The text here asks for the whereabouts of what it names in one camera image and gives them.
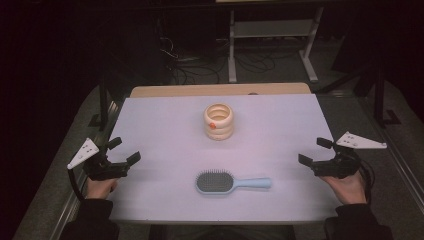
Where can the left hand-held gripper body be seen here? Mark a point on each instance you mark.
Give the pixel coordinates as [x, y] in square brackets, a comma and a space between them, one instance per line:
[103, 168]

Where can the black metal stand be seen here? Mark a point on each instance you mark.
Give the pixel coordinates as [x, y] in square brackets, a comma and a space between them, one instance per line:
[379, 100]
[104, 106]

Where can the person's right hand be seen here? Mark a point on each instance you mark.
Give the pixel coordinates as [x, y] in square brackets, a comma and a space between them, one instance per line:
[348, 190]

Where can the white metal stand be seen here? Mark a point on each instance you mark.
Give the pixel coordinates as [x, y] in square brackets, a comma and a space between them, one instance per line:
[232, 60]

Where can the cream ringed holder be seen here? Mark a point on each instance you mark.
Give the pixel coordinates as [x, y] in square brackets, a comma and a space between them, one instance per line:
[218, 126]

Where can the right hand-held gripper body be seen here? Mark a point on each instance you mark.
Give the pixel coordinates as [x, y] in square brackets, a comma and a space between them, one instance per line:
[336, 166]

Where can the person's left hand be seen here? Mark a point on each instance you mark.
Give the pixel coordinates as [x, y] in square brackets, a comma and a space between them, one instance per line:
[100, 188]

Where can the blue hairbrush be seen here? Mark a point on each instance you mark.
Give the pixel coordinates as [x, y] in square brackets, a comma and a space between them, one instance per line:
[215, 182]

